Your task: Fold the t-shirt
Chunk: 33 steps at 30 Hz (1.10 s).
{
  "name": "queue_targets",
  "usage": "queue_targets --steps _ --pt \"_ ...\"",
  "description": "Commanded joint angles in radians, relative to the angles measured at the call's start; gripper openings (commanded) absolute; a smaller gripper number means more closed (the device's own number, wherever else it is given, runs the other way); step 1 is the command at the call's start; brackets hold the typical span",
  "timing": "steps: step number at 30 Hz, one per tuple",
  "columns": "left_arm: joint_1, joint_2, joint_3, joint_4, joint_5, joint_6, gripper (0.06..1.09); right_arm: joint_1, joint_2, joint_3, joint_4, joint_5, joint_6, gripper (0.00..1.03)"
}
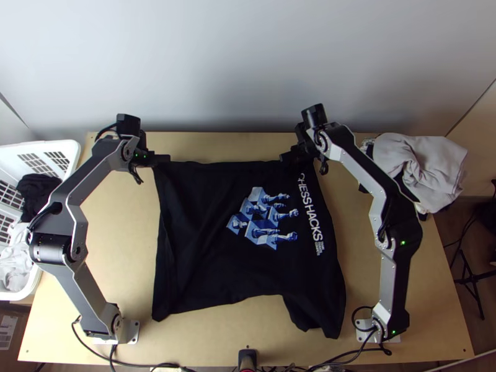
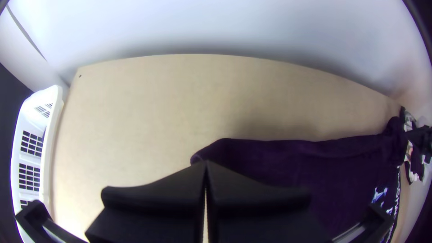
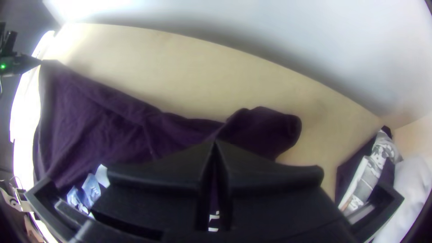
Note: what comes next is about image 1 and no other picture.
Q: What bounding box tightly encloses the black t-shirt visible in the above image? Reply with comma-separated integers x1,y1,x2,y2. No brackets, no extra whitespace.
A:
151,157,347,341

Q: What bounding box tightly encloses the white laundry basket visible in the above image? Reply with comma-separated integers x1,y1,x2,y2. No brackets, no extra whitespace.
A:
0,139,82,301

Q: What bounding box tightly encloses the black garment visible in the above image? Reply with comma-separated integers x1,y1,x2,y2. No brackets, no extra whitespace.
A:
16,173,63,224

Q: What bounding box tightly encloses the heap of clothes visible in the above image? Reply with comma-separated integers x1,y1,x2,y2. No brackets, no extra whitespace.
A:
358,133,469,223

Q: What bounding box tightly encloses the white garment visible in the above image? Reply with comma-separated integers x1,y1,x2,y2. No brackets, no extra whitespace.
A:
0,221,40,294

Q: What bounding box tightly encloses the black tripod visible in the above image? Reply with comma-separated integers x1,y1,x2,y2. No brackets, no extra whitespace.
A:
452,247,496,322

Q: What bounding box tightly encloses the cardboard box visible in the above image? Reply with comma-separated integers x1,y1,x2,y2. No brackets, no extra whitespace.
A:
0,306,30,355

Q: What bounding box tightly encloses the black cable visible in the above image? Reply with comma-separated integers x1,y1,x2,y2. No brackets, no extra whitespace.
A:
350,306,393,356
71,316,117,372
254,340,374,372

